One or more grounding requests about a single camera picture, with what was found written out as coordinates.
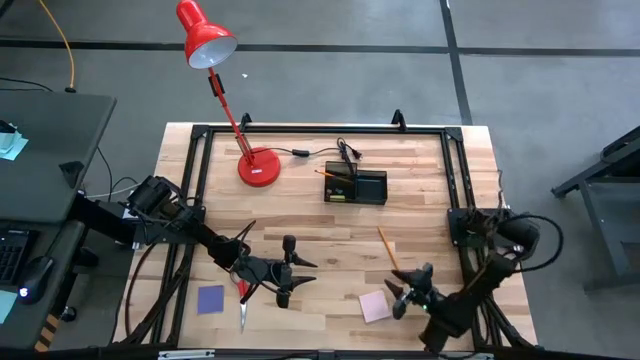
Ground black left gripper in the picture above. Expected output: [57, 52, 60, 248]
[232, 233, 319, 309]

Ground black computer mouse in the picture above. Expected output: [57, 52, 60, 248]
[18, 255, 55, 305]

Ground yellow cable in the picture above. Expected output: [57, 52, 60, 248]
[37, 0, 78, 94]

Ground black lamp power cable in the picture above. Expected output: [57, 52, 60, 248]
[264, 137, 364, 162]

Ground white and cyan papers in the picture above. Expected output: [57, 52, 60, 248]
[0, 119, 30, 162]

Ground red desk lamp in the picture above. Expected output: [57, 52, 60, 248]
[175, 0, 282, 189]

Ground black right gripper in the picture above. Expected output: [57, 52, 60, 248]
[383, 263, 439, 321]

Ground dark grey side table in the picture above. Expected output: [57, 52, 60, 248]
[551, 124, 640, 294]

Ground silver aluminium extrusion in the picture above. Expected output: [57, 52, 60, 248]
[158, 349, 217, 360]

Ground cyan sticky note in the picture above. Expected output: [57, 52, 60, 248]
[0, 289, 19, 325]

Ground yellow pencil with eraser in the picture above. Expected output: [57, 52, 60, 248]
[314, 169, 351, 184]
[376, 225, 402, 272]

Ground red handled scissors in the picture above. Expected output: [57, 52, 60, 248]
[228, 269, 252, 334]

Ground pink sticky note pad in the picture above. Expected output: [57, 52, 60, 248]
[358, 290, 392, 324]

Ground black keyboard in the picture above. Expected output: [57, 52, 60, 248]
[0, 228, 32, 285]

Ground grey office desk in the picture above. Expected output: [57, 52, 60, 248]
[0, 92, 118, 351]

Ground purple sticky note pad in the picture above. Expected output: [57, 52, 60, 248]
[196, 284, 226, 316]

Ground black mesh desk organizer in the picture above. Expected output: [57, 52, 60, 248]
[323, 160, 389, 207]

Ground black aluminium table frame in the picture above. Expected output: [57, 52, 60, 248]
[112, 109, 539, 351]

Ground black pen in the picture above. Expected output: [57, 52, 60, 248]
[341, 148, 358, 177]

